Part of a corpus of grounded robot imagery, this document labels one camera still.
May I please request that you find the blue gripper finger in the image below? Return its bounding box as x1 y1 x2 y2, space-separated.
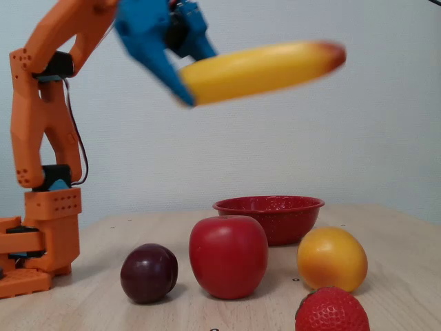
178 28 218 63
116 30 196 108

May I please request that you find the red plastic apple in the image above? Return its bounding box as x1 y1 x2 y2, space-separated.
188 214 269 301

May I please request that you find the red and black arm cable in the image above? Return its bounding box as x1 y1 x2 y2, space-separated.
63 77 90 186

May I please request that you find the orange robot base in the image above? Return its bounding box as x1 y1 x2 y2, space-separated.
0 188 83 299

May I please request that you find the red speckled bowl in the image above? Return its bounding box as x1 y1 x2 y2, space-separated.
212 195 326 247

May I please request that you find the dark purple plastic plum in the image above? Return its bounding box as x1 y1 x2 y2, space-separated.
119 243 180 305

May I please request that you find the red plastic strawberry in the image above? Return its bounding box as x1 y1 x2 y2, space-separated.
294 285 371 331

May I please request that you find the orange yellow plastic fruit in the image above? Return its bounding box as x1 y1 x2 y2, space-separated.
296 226 369 293

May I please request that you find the yellow plastic banana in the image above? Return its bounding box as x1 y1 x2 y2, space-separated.
178 40 347 107

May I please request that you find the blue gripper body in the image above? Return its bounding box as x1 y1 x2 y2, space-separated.
114 0 208 50

